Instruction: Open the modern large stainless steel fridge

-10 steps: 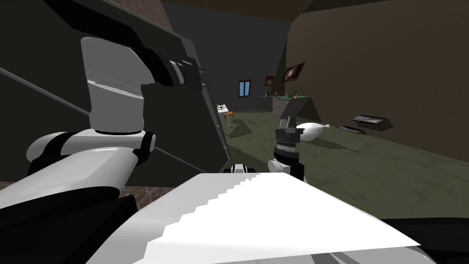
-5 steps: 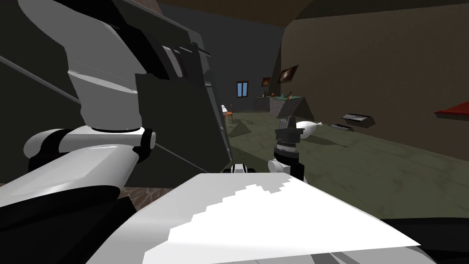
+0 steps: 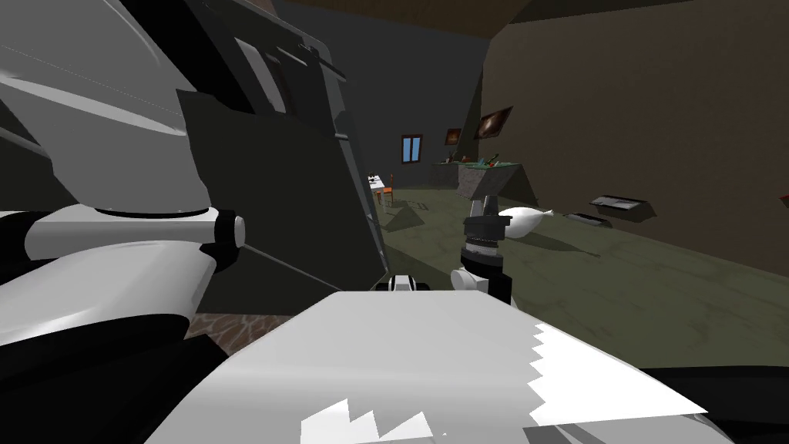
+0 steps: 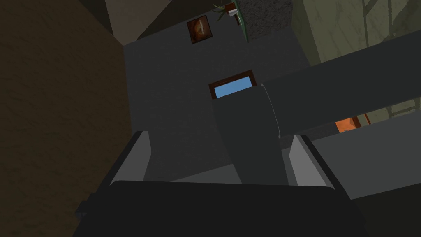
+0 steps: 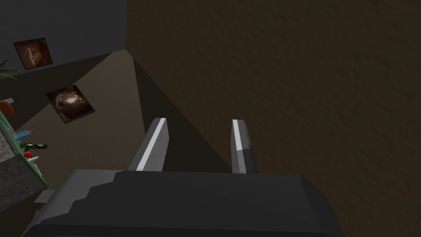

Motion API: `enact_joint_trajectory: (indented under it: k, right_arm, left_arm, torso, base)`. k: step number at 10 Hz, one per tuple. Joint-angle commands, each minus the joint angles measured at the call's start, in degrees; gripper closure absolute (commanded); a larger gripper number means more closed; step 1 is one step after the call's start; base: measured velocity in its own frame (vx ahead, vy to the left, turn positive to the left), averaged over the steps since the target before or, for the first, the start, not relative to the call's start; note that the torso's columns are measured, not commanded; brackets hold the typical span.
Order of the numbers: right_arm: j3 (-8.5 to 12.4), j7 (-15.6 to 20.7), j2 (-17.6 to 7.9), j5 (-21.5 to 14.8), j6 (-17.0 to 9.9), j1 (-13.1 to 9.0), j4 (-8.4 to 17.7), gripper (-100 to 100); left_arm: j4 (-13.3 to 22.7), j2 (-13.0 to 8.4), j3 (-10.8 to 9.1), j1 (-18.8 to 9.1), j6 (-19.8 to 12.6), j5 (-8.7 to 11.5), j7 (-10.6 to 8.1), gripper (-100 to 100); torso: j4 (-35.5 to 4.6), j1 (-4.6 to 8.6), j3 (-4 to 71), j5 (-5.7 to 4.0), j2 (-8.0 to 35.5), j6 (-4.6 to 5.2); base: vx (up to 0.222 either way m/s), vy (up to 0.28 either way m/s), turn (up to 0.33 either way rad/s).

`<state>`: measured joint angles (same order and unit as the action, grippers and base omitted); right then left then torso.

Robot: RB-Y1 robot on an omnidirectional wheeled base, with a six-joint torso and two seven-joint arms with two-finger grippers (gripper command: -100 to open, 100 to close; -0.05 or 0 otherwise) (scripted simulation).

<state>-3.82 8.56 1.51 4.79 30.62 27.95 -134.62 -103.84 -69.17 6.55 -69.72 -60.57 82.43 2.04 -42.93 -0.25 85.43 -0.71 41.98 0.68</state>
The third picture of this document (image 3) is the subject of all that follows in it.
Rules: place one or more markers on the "white rounded object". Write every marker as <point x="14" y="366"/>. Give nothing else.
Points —
<point x="524" y="222"/>

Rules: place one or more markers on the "white table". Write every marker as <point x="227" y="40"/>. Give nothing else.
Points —
<point x="375" y="182"/>

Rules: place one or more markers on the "green-topped table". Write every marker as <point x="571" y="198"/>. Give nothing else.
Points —
<point x="493" y="176"/>

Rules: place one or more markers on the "large dark framed picture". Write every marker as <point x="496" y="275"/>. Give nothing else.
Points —
<point x="495" y="123"/>

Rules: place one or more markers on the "orange chair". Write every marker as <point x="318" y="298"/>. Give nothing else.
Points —
<point x="387" y="192"/>

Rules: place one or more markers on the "small dark framed picture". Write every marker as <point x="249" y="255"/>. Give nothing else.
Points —
<point x="453" y="136"/>

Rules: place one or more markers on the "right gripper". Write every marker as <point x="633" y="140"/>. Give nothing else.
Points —
<point x="485" y="207"/>

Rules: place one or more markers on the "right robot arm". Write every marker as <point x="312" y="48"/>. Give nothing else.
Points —
<point x="484" y="246"/>

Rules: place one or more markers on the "blue window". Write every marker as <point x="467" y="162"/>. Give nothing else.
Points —
<point x="412" y="148"/>

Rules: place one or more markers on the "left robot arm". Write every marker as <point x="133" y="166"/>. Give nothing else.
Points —
<point x="105" y="290"/>

